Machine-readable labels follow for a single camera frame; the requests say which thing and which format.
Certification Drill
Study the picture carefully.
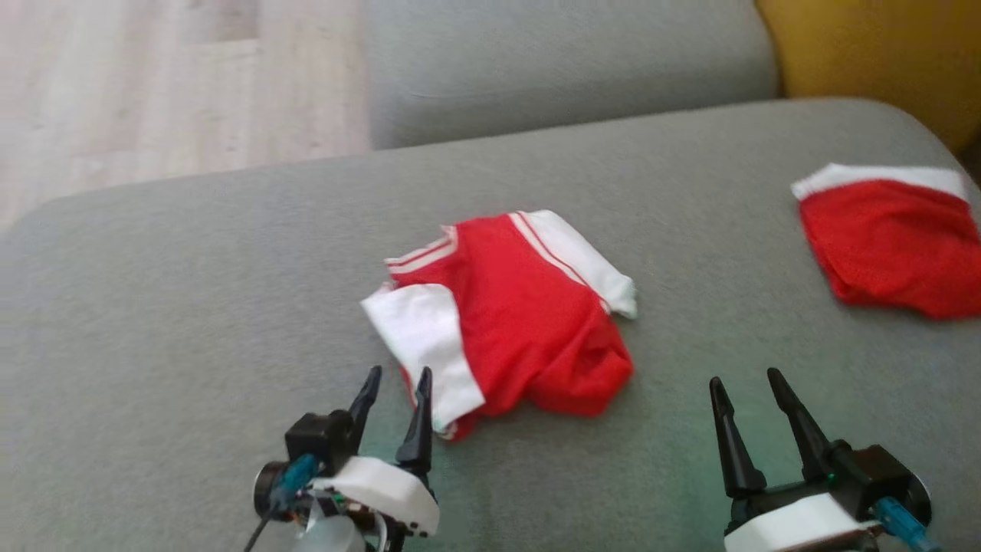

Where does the right blue plug cable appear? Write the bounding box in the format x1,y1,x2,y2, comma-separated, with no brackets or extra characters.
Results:
874,497,942,552

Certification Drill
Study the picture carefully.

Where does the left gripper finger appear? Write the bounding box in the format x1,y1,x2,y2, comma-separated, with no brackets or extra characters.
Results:
347,366,382,455
396,367,435,482

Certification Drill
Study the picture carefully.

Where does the large yellow sofa backrest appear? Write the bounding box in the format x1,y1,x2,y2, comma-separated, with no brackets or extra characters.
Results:
755,0,981,154

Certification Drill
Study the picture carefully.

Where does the red shorts white waistband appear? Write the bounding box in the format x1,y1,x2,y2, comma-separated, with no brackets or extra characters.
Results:
791,163,981,320

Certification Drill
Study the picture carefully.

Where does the red and white jersey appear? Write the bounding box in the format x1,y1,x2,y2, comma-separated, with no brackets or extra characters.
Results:
360,209,638,442

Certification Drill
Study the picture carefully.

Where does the grey sofa seat cushion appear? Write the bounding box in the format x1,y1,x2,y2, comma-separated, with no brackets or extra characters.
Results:
360,0,781,151

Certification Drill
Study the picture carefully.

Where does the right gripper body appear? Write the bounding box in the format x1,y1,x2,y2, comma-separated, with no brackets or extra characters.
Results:
723,479,884,552

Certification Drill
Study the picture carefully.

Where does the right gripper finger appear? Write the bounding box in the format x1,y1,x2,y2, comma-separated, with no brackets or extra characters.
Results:
767,367,837,481
708,376,768,499

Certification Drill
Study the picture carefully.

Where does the left blue plug black cable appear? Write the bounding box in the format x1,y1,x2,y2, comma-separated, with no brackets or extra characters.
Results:
244,454,321,552

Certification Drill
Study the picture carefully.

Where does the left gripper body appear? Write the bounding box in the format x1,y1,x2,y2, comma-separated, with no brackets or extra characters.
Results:
310,457,441,552

